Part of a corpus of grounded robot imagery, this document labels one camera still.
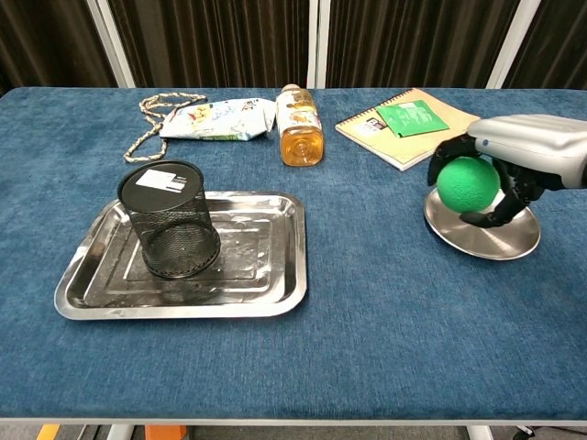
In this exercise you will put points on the orange plastic object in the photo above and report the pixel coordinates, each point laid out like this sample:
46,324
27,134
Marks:
165,433

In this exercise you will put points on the kraft spiral notebook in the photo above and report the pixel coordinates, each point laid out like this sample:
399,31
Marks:
413,146

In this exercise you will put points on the green ball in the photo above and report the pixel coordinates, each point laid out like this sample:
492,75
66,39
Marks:
468,185

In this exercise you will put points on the rectangular steel tray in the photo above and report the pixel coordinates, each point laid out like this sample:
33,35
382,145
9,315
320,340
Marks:
257,256

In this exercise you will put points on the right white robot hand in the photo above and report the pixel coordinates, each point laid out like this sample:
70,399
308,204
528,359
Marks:
527,142

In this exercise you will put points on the round steel plate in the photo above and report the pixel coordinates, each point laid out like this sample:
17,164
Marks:
481,240

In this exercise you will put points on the green sachet packet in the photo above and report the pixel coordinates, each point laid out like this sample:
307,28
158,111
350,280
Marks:
410,119

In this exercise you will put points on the white partition post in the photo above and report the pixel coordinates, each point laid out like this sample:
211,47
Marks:
511,46
112,46
318,46

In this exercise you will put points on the white snack bag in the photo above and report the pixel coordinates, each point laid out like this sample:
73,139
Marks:
215,119

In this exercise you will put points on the grey table frame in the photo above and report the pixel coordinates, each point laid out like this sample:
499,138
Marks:
293,421

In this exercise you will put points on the amber tea bottle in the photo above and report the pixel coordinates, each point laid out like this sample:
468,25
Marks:
300,133

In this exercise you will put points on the black cylindrical can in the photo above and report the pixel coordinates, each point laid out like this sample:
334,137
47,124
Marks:
169,220

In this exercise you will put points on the dark pleated curtain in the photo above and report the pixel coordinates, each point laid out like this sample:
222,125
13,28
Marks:
413,41
559,41
46,41
211,41

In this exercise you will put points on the blue table cloth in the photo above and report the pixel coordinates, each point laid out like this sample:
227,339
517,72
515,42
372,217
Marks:
367,298

